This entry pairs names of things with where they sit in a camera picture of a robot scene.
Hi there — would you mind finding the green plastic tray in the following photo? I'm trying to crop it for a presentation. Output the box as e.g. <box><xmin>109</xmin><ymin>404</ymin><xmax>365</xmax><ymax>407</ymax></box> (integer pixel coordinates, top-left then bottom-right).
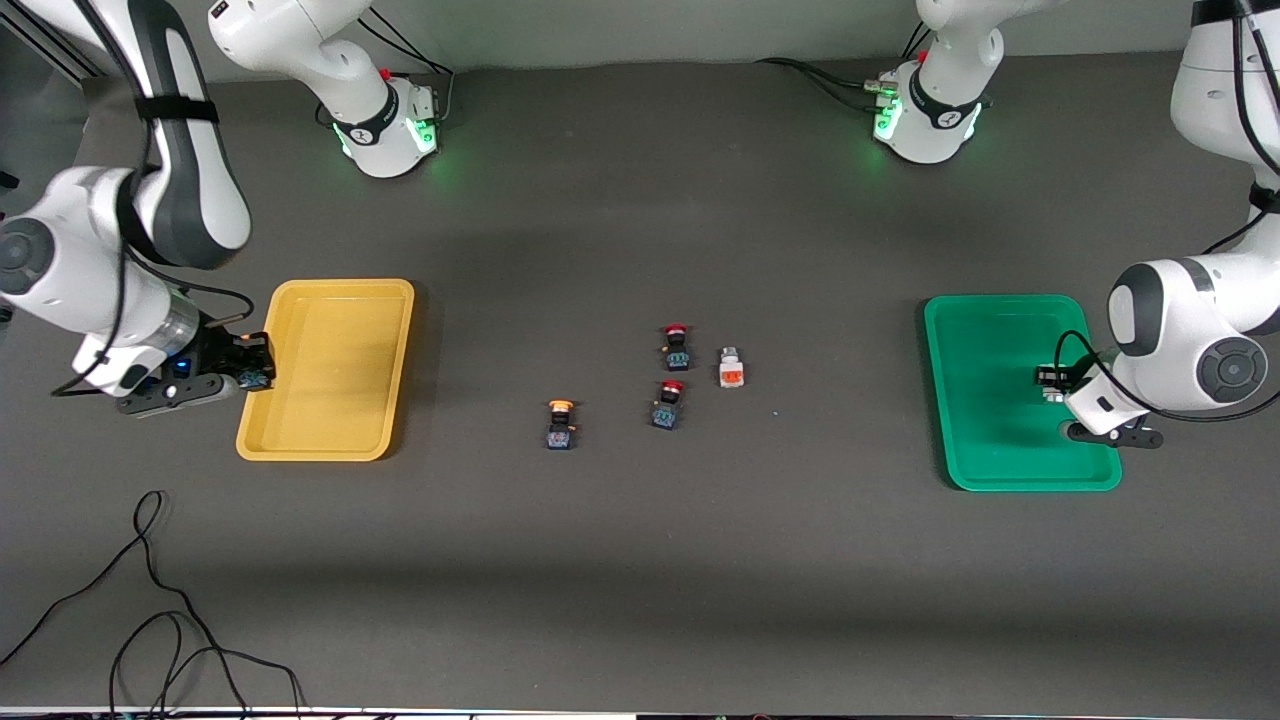
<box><xmin>923</xmin><ymin>295</ymin><xmax>1123</xmax><ymax>493</ymax></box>

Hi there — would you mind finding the dark grey table mat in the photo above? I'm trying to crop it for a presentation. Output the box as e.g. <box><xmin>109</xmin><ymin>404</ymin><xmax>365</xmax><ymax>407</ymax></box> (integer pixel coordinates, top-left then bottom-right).
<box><xmin>0</xmin><ymin>45</ymin><xmax>1280</xmax><ymax>713</ymax></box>

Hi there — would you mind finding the loose black cable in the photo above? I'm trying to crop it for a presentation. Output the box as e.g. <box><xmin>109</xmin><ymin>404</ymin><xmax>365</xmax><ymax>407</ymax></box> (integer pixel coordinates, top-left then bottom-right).
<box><xmin>0</xmin><ymin>490</ymin><xmax>306</xmax><ymax>719</ymax></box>

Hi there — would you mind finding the black arm wrist cable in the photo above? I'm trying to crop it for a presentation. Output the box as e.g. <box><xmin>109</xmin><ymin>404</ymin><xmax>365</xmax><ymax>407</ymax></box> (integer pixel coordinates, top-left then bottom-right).
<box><xmin>50</xmin><ymin>90</ymin><xmax>257</xmax><ymax>397</ymax></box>
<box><xmin>1055</xmin><ymin>0</ymin><xmax>1280</xmax><ymax>423</ymax></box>

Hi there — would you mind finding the grey aluminium frame rail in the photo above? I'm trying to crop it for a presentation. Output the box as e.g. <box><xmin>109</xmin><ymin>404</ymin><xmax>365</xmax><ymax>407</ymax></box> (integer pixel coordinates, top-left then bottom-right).
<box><xmin>0</xmin><ymin>10</ymin><xmax>101</xmax><ymax>83</ymax></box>

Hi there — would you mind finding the black left arm wrist cable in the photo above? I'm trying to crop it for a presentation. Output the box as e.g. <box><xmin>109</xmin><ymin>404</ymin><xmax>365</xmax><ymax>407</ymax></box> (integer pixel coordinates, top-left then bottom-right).
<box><xmin>1055</xmin><ymin>0</ymin><xmax>1280</xmax><ymax>423</ymax></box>

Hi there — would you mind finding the black left arm base cable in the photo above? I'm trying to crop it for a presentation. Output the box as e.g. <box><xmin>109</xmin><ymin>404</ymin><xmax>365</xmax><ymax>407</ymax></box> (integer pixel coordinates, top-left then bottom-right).
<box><xmin>757</xmin><ymin>20</ymin><xmax>936</xmax><ymax>113</ymax></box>

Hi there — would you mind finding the black arm base cable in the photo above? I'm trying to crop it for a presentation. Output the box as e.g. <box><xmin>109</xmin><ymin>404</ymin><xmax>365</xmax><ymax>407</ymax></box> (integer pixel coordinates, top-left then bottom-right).
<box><xmin>360</xmin><ymin>8</ymin><xmax>457</xmax><ymax>129</ymax></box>
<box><xmin>757</xmin><ymin>20</ymin><xmax>936</xmax><ymax>113</ymax></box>

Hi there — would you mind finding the black right arm wrist cable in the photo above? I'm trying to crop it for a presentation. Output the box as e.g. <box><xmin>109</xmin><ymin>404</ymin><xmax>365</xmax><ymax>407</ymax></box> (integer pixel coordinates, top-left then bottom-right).
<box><xmin>50</xmin><ymin>90</ymin><xmax>257</xmax><ymax>397</ymax></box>

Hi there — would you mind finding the yellow plastic tray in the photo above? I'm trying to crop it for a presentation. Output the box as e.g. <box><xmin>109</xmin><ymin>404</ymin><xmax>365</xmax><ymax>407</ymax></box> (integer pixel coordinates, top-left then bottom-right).
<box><xmin>236</xmin><ymin>279</ymin><xmax>416</xmax><ymax>463</ymax></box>

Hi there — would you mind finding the black right arm base cable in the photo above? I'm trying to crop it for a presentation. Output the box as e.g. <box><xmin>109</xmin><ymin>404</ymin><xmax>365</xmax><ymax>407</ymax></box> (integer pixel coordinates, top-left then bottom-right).
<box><xmin>360</xmin><ymin>8</ymin><xmax>457</xmax><ymax>129</ymax></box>

